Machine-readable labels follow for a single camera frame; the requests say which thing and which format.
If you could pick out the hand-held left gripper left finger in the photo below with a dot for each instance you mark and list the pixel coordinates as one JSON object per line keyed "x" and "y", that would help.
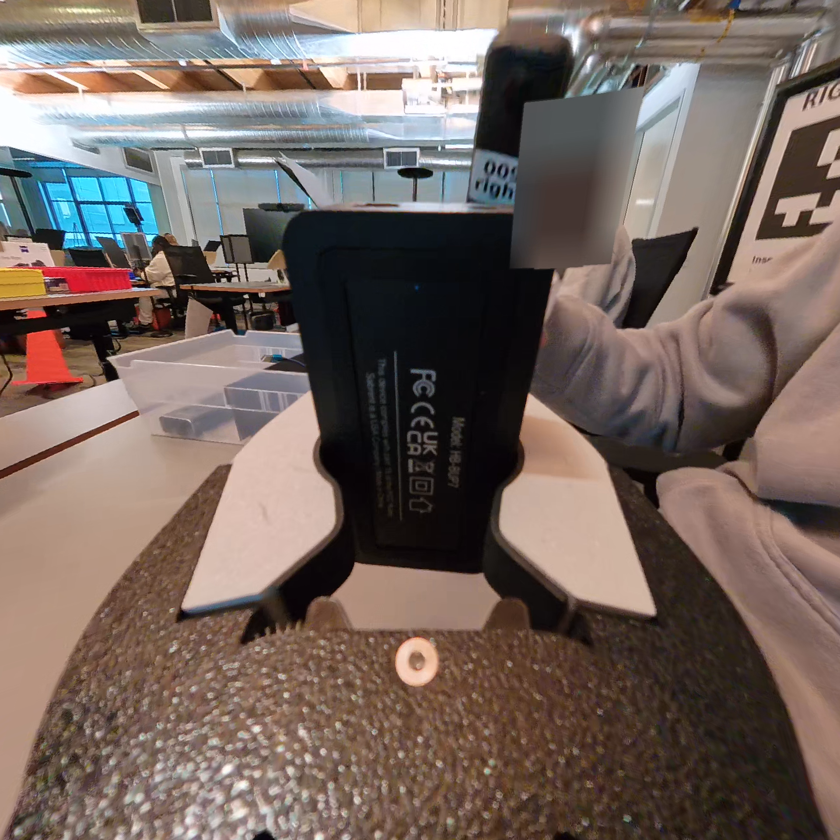
{"x": 262, "y": 518}

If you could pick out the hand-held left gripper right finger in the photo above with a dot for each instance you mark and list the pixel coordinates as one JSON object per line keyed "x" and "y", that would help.
{"x": 577, "y": 531}

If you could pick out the clear plastic bin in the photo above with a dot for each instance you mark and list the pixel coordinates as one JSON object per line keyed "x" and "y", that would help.
{"x": 170, "y": 374}

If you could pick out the small black labelled USB hub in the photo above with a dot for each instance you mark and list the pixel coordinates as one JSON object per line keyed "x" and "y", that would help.
{"x": 420, "y": 328}

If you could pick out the person's right forearm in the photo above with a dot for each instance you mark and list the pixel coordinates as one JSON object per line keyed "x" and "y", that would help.
{"x": 689, "y": 367}

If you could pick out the light grey desk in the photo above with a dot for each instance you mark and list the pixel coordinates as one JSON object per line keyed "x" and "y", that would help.
{"x": 98, "y": 525}

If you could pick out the shiny metal pipe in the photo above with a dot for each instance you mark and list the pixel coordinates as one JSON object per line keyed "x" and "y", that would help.
{"x": 689, "y": 33}

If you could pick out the person's grey hoodie torso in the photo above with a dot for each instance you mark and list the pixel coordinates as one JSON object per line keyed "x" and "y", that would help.
{"x": 774, "y": 590}

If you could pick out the wooden background table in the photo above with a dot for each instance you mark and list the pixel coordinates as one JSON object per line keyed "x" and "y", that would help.
{"x": 79, "y": 298}
{"x": 236, "y": 289}

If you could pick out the orange traffic cone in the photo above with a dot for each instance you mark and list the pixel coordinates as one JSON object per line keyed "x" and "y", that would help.
{"x": 46, "y": 361}

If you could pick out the large black screen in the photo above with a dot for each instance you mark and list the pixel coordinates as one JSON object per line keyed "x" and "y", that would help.
{"x": 266, "y": 233}

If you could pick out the red plastic bin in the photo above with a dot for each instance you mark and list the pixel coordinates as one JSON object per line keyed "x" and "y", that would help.
{"x": 85, "y": 279}

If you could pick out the framed black white poster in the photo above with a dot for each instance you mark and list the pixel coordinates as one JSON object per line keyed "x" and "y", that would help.
{"x": 800, "y": 184}

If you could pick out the yellow plastic bin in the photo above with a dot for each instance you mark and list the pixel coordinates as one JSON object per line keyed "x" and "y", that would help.
{"x": 19, "y": 282}

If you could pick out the silver ceiling duct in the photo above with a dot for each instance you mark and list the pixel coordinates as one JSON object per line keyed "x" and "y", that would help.
{"x": 229, "y": 115}

